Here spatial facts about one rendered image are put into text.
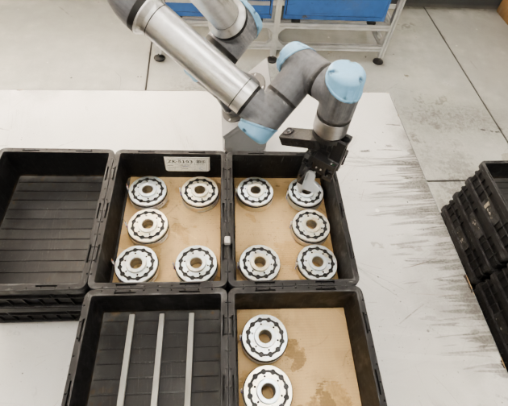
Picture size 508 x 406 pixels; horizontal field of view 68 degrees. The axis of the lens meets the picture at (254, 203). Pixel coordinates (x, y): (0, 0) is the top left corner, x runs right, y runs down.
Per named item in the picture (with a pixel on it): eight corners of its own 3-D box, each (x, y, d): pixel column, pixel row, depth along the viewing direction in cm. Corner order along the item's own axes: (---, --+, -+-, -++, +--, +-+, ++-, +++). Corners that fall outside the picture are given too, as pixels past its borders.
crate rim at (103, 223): (118, 155, 104) (115, 148, 102) (226, 156, 107) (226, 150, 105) (89, 293, 82) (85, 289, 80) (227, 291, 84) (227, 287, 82)
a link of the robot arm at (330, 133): (310, 117, 78) (328, 97, 82) (306, 132, 82) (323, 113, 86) (342, 133, 76) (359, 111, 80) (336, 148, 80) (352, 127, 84)
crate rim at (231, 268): (226, 156, 107) (226, 150, 105) (330, 157, 110) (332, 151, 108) (227, 291, 84) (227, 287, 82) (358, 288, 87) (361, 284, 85)
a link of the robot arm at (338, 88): (344, 50, 74) (378, 72, 70) (331, 95, 83) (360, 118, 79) (316, 64, 70) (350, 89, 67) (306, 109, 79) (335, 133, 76)
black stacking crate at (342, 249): (226, 177, 115) (226, 152, 105) (322, 178, 117) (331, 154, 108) (227, 304, 92) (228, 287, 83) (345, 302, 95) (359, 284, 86)
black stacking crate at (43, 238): (19, 176, 110) (0, 149, 100) (124, 176, 112) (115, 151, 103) (-33, 310, 87) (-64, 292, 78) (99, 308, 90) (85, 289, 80)
